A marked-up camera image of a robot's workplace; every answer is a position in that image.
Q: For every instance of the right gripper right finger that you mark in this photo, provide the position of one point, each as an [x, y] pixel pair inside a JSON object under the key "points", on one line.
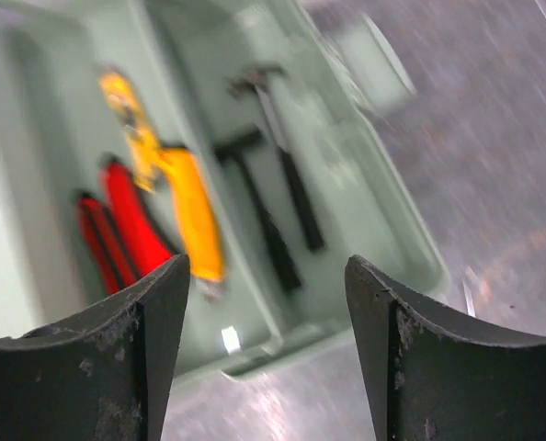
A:
{"points": [[434, 373]]}

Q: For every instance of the red handled pliers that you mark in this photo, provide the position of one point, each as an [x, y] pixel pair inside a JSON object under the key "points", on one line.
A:
{"points": [[145, 240]]}

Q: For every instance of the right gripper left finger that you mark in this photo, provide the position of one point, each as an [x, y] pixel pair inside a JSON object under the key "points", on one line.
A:
{"points": [[104, 373]]}

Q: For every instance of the yellow utility knife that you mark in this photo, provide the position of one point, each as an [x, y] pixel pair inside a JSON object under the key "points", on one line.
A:
{"points": [[123, 100]]}

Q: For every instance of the orange utility knife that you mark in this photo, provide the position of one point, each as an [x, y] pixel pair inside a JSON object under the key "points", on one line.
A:
{"points": [[195, 219]]}

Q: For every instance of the black hammer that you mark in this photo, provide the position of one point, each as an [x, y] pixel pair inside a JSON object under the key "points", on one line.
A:
{"points": [[232, 150], [256, 79]]}

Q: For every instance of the green toolbox with clear lid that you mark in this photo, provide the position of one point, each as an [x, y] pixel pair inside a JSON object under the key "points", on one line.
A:
{"points": [[55, 127]]}

